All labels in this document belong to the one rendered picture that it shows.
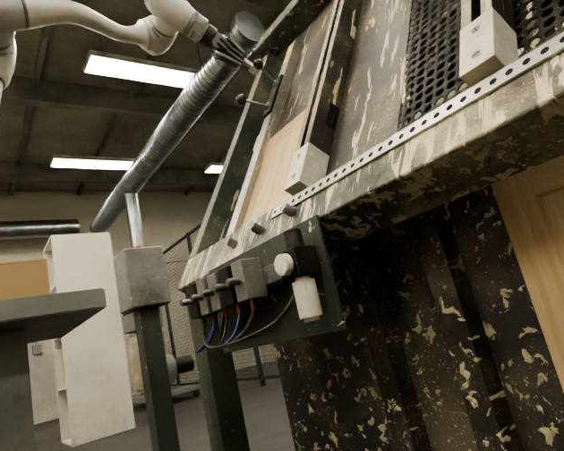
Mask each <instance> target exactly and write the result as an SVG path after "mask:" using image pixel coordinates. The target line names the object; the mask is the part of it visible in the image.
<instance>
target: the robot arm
mask: <svg viewBox="0 0 564 451"><path fill-rule="evenodd" d="M144 3H145V5H146V6H147V8H148V9H149V11H150V12H151V13H152V14H153V15H150V16H148V17H146V18H143V19H139V20H138V21H137V23H136V24H135V25H132V26H123V25H120V24H118V23H116V22H114V21H112V20H110V19H108V18H107V17H105V16H104V15H102V14H100V13H98V12H96V11H94V10H92V9H90V8H89V7H87V6H85V5H83V4H79V3H76V2H74V1H70V0H0V102H1V97H2V91H3V89H5V88H6V87H8V85H9V84H10V81H11V78H12V76H13V73H14V69H15V63H16V42H15V38H14V35H15V32H16V31H19V30H32V29H36V28H39V27H44V26H48V25H53V24H59V23H72V24H77V25H80V26H82V27H85V28H87V29H90V30H93V31H96V32H97V33H99V34H102V35H104V36H106V37H109V38H111V39H114V40H117V41H120V42H124V43H129V44H136V45H139V46H140V47H141V48H142V49H144V50H145V51H146V52H147V53H148V54H150V55H162V54H164V53H165V52H166V51H167V50H168V49H169V48H170V47H171V46H172V45H173V43H174V42H175V39H176V37H177V34H178V32H181V33H183V34H184V35H185V36H186V37H188V38H189V39H191V40H192V41H194V42H197V40H199V43H200V44H202V45H203V46H204V47H209V48H210V49H211V50H212V51H213V52H214V59H218V60H220V61H222V62H224V63H226V64H229V65H231V66H233V67H234V68H238V67H239V66H242V67H243V68H244V69H245V70H246V71H249V72H250V73H252V74H253V75H256V74H257V73H258V72H259V71H260V70H257V69H255V68H254V67H253V63H252V62H251V61H250V60H248V59H247V58H246V55H245V52H244V51H243V50H242V49H241V48H240V47H239V46H238V45H237V44H236V43H235V42H234V41H233V40H232V39H231V38H230V36H229V35H228V33H227V32H226V33H225V34H224V35H222V34H220V33H218V30H217V29H216V28H215V27H213V26H212V25H211V24H209V25H208V22H209V21H208V20H207V19H206V18H205V17H203V16H202V15H201V14H199V13H198V12H197V11H195V10H194V9H193V8H192V7H191V5H190V4H189V3H188V2H187V1H186V0H145V1H144Z"/></svg>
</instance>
